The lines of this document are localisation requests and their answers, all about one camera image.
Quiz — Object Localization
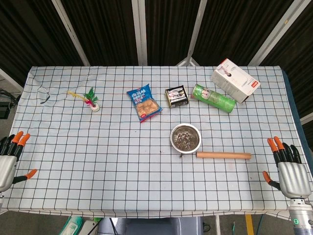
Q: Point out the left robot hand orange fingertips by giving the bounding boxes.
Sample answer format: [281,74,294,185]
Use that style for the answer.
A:
[0,131,38,193]

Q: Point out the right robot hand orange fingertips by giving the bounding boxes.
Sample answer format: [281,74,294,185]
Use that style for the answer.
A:
[262,136,313,198]

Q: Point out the wooden stick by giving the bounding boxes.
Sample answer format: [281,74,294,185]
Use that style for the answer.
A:
[196,151,252,160]

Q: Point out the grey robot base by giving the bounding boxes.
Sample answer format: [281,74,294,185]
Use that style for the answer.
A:
[97,216,203,235]

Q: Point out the stainless steel bowl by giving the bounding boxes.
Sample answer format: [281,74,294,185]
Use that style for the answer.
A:
[170,123,202,154]

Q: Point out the black equipment box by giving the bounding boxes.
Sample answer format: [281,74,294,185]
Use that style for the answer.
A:
[0,90,18,120]

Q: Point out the blue table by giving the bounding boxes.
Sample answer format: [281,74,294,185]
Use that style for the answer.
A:
[281,69,308,138]

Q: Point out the crumpled clear plastic scrap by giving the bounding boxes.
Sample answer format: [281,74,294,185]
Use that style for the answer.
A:
[37,86,51,104]

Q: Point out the green wet wipes pack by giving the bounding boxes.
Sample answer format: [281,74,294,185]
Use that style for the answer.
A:
[58,215,85,235]

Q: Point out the white black-checked tablecloth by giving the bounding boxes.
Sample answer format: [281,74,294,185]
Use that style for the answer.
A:
[0,65,313,220]

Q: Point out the colourful feather shuttlecock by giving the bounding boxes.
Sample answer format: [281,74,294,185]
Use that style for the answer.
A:
[67,87,101,113]

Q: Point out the green chips tube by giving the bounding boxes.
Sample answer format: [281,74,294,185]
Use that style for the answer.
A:
[190,83,237,114]

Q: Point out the crushed nut pieces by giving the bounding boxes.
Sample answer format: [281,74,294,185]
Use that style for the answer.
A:
[174,132,196,149]

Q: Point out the white carton box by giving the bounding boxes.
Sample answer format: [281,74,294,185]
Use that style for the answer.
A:
[210,58,261,104]

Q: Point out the dark rectangular tin can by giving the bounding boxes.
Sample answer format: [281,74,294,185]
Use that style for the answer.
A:
[165,85,190,109]

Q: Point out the blue snack bag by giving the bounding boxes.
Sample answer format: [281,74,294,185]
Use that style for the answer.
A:
[126,83,163,123]

